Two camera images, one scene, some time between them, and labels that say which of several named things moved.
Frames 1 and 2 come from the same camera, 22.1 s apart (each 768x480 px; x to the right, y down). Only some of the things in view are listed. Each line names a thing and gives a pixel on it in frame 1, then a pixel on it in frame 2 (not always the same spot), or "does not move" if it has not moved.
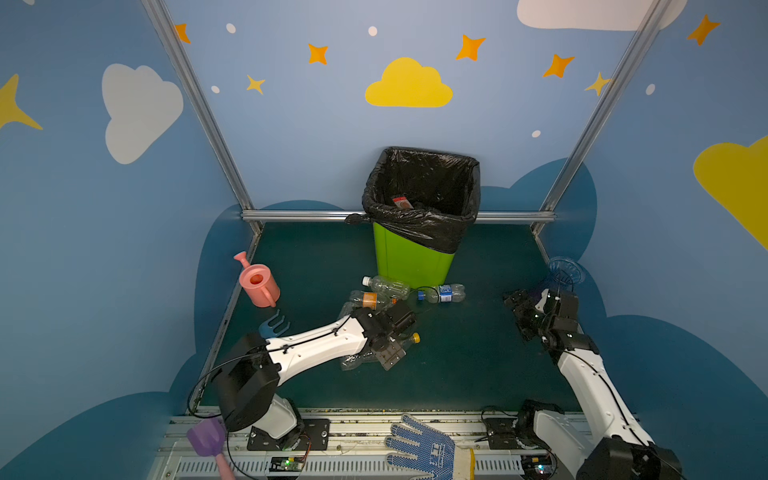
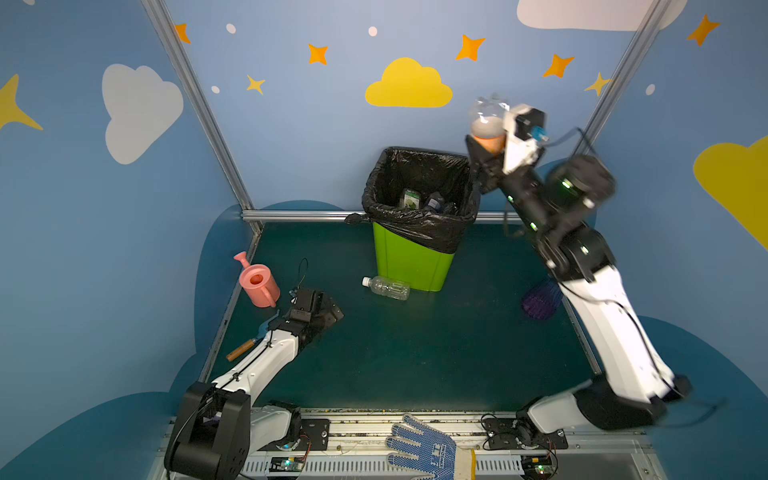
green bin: [403, 260] does not move
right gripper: [524, 309] -> [486, 163]
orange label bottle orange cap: [370, 300] -> [487, 121]
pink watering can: [258, 282] does not move
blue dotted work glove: [437, 457] does not move
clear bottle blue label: [446, 293] -> [435, 201]
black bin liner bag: [421, 198] does not move
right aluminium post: [547, 217] does not move
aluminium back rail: [343, 215] does not move
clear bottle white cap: [397, 290] does not move
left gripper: [390, 347] -> [321, 309]
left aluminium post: [203, 111] does not move
